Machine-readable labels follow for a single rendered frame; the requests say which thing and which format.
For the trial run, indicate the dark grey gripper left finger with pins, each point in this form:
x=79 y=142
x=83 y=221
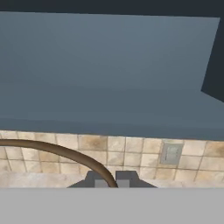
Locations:
x=91 y=178

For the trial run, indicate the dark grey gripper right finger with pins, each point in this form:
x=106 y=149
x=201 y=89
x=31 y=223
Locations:
x=131 y=178

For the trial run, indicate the grey wall socket plate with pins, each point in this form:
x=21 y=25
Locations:
x=171 y=153

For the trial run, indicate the brown curved tap spout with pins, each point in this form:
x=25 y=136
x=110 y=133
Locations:
x=67 y=152

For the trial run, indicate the blue-grey wall cabinet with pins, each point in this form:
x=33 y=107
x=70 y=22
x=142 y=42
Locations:
x=102 y=75

